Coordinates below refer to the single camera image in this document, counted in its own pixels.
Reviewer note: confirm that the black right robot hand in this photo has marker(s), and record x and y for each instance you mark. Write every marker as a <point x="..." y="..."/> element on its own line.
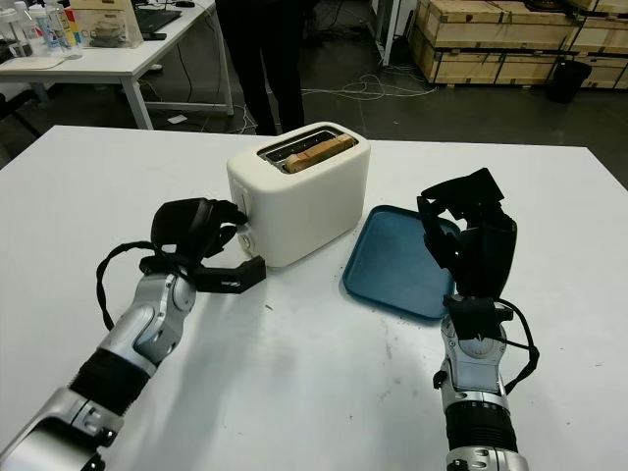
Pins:
<point x="486" y="255"/>

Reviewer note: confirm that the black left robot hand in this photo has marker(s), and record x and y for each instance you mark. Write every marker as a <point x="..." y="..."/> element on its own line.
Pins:
<point x="186" y="230"/>

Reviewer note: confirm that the white two-slot toaster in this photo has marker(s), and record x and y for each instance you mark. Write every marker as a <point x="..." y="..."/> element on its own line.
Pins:
<point x="304" y="206"/>

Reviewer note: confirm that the brown bread slice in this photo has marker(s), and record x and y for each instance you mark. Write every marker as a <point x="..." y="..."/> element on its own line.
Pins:
<point x="319" y="152"/>

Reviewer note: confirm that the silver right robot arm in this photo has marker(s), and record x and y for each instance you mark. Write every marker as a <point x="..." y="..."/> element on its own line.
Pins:
<point x="476" y="373"/>

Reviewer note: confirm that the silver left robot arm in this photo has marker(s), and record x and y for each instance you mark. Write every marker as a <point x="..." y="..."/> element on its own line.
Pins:
<point x="142" y="319"/>

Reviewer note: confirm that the blue plastic tray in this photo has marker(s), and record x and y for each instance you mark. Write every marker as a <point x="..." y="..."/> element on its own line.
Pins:
<point x="392" y="265"/>

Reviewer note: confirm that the white paper sheet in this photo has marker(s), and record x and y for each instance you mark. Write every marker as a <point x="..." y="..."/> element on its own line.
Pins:
<point x="177" y="119"/>

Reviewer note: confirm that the person in black trousers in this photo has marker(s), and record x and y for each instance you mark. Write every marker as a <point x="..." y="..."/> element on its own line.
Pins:
<point x="255" y="59"/>

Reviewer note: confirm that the white office desk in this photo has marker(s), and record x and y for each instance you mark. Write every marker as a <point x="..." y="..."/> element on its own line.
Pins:
<point x="98" y="61"/>

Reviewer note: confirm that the black waste bin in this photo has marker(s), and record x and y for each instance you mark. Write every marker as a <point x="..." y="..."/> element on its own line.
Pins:
<point x="569" y="81"/>

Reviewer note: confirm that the black laptop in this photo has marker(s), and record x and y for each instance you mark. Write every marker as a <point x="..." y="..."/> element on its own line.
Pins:
<point x="157" y="15"/>

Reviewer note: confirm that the clear plastic storage box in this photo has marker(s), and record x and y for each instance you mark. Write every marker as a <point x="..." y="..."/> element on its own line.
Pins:
<point x="108" y="24"/>

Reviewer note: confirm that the stacked wooden crates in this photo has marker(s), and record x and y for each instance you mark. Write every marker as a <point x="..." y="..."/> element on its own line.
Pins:
<point x="490" y="29"/>

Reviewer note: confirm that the white flat pad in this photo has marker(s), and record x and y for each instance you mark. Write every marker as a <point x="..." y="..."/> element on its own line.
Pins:
<point x="29" y="63"/>

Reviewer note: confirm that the colourful printed carton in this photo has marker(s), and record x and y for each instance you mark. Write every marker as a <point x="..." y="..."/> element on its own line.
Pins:
<point x="72" y="27"/>

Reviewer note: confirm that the clear plastic bottle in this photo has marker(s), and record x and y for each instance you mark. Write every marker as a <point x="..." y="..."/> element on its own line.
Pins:
<point x="36" y="27"/>

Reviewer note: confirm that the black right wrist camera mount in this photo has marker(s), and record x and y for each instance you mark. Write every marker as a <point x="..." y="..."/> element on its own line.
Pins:
<point x="471" y="314"/>

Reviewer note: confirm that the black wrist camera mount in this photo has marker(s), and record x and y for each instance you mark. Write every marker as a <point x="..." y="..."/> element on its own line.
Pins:
<point x="471" y="314"/>
<point x="245" y="277"/>

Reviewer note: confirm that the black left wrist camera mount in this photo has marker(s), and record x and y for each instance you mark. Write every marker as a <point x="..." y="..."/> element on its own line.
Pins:
<point x="245" y="277"/>

